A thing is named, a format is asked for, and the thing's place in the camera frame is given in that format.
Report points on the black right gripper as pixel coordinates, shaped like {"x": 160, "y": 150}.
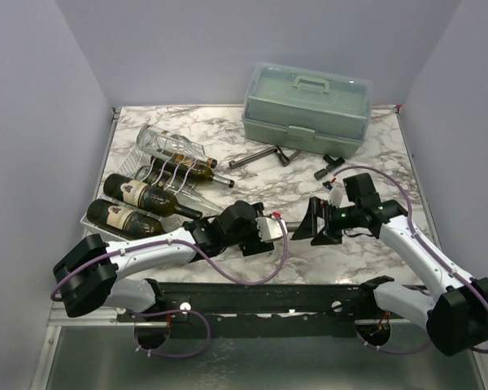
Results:
{"x": 321, "y": 222}

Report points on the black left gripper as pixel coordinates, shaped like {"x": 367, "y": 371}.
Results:
{"x": 255, "y": 245}

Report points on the clear glass wine bottle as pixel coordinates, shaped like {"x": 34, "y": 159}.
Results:
{"x": 184, "y": 193}

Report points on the dark green labelled wine bottle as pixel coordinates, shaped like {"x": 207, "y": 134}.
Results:
{"x": 193, "y": 172}

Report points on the clear acrylic wine rack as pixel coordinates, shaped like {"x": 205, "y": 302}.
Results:
{"x": 129, "y": 167}

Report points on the olive green wine bottle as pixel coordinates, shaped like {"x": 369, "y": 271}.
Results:
{"x": 123, "y": 221}

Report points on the dark green white-label bottle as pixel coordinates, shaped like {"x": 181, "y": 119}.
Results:
{"x": 146, "y": 197}

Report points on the green bottle silver neck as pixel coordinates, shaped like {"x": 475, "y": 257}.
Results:
{"x": 292, "y": 226}

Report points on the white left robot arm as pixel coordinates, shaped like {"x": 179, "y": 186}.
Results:
{"x": 85, "y": 276}

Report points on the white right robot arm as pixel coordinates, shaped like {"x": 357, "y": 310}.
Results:
{"x": 454, "y": 311}

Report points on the clear bottle with cork stopper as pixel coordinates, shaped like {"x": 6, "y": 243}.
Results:
{"x": 167, "y": 144}

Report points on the black corkscrew tool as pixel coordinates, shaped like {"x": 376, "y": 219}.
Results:
{"x": 331, "y": 165}

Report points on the grey metal rod tool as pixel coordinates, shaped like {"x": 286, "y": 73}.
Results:
{"x": 285, "y": 160}

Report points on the green plastic toolbox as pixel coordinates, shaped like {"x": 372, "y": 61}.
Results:
{"x": 301, "y": 109}

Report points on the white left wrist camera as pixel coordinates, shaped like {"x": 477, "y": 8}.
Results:
{"x": 271, "y": 228}

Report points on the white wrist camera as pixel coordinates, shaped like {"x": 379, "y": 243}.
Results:
{"x": 271, "y": 228}
{"x": 335, "y": 194}

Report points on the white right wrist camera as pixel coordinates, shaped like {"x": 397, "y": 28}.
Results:
{"x": 335, "y": 194}

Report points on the black metal base rail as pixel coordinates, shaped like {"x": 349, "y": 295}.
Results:
{"x": 265, "y": 311}

